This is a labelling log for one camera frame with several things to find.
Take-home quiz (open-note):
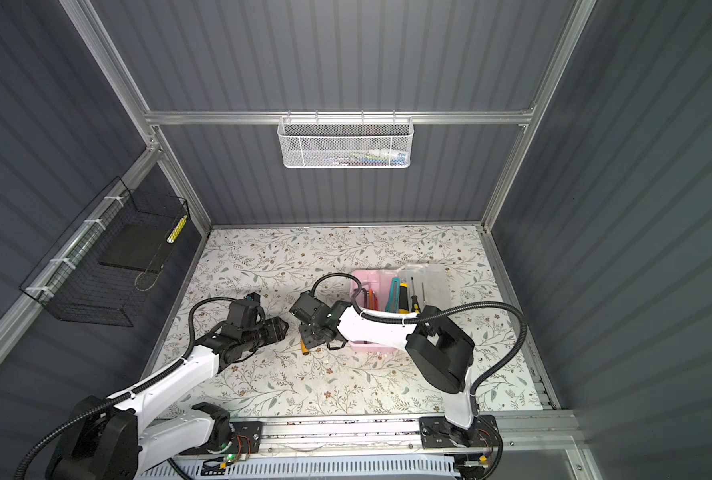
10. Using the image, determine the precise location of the black yellow grip screwdriver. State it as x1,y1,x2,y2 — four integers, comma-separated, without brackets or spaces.
410,277,421,313

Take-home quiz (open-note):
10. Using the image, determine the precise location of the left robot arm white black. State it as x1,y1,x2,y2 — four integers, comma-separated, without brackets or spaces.
45,294,289,479

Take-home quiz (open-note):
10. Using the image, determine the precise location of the teal utility knife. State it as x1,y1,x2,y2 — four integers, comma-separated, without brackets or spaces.
386,277,401,313

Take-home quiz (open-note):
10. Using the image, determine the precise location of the white wire mesh basket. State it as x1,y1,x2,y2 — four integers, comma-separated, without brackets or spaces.
277,117,415,169

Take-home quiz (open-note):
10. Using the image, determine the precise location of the black wire basket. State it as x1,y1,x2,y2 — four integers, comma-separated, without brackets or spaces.
20,181,190,327

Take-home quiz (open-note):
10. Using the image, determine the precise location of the aluminium corner frame post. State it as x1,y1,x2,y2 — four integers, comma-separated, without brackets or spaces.
60,0,212,237

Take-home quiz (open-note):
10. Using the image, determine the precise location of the yellow black utility knife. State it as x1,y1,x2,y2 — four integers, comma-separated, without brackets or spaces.
398,282,410,314

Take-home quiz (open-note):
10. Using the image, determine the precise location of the pink tool box base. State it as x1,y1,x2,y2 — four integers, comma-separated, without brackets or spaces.
348,268,405,353

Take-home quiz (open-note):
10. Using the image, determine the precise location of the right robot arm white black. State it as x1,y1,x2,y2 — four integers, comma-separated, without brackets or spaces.
290,291,478,430

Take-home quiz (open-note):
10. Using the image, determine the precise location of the clear tool box lid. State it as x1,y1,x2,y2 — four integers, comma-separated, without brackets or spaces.
397,263,452,310

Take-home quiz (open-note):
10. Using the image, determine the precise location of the left black corrugated cable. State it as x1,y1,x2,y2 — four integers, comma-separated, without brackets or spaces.
12,296,255,480

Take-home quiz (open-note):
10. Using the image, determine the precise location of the right black corrugated cable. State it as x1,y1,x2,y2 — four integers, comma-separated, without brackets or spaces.
310,272,528,397

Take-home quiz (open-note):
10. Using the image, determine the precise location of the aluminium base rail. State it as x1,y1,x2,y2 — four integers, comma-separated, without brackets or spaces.
241,410,587,458

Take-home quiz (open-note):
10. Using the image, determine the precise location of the yellow tube in black basket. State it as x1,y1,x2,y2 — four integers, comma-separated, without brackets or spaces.
166,214,189,244

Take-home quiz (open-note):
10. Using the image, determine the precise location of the horizontal aluminium frame bar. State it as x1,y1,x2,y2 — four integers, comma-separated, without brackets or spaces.
144,110,533,126

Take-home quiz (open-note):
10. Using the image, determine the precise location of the black corrugated cable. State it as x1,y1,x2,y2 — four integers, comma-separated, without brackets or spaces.
12,296,255,480
310,272,528,397

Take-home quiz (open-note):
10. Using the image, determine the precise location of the black pad in basket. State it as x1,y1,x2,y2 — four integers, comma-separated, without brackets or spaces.
99,224,174,273

